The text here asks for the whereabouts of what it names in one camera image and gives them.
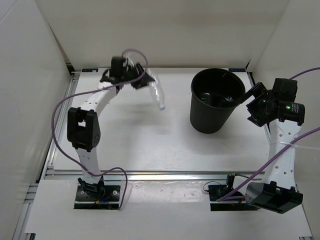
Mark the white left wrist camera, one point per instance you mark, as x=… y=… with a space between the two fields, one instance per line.
x=128 y=62

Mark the black plastic waste bin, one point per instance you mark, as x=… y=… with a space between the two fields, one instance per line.
x=207 y=119

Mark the orange blue label bottle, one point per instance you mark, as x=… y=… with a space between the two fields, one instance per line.
x=208 y=98

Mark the aluminium left frame rail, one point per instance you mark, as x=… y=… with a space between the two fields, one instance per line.
x=61 y=111

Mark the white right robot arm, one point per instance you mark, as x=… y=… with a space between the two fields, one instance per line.
x=278 y=109

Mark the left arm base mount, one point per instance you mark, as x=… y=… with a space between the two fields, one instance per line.
x=97 y=196

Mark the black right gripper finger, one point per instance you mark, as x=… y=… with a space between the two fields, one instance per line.
x=257 y=118
x=257 y=90

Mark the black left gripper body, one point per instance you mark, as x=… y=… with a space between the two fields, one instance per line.
x=132 y=74

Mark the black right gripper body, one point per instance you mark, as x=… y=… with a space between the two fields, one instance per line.
x=260 y=104

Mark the aluminium front table rail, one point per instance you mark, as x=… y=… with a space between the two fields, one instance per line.
x=52 y=174

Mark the blue label plastic bottle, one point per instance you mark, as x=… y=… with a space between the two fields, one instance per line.
x=227 y=99

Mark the clear crushed plastic bottle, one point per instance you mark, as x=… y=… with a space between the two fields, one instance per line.
x=156 y=90

